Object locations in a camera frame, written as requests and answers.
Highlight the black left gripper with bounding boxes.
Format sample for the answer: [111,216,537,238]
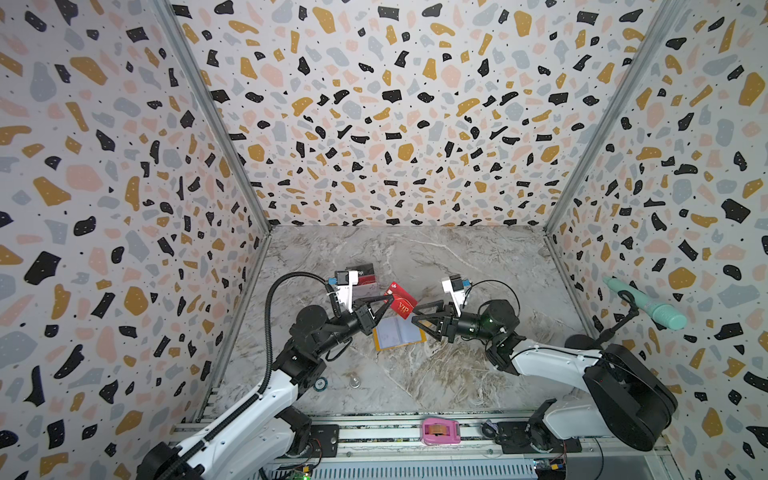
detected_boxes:
[316,295,395,360]

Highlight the yellow leather card holder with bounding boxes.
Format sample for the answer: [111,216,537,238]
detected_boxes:
[373,315,427,352]

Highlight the black VIP card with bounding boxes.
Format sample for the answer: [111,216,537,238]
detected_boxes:
[351,263,376,284]

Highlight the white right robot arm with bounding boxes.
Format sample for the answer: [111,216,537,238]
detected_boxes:
[411,300,678,453]

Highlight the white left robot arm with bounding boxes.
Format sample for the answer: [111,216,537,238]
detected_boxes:
[137,295,393,479]

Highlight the clear acrylic card stand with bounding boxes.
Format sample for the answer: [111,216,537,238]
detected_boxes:
[351,263,378,288]

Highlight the teal round token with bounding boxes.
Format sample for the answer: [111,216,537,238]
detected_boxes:
[313,377,328,392]

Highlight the pink tape measure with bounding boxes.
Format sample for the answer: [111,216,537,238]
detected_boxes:
[420,417,461,446]

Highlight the mint green microphone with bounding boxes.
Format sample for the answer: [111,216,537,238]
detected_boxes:
[603,277,688,331]

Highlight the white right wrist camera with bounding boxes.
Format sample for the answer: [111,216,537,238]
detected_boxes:
[441,274,471,317]

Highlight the thin black camera cable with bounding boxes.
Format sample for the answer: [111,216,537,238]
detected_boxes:
[467,278,522,313]

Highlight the black corrugated cable conduit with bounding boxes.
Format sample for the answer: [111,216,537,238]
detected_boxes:
[155,271,337,480]

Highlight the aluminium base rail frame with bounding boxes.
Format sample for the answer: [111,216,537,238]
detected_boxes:
[158,409,676,480]

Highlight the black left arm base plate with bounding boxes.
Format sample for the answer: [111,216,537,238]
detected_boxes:
[276,424,340,462]

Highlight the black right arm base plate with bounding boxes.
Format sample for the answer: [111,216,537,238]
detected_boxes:
[481,399,582,456]

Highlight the aluminium corner post left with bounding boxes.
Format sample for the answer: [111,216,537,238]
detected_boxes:
[149,0,271,236]

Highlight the aluminium corner post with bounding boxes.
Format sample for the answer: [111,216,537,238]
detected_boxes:
[149,0,271,236]
[544,0,687,237]

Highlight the aluminium corner post right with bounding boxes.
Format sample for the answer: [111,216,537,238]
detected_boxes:
[544,0,687,237]

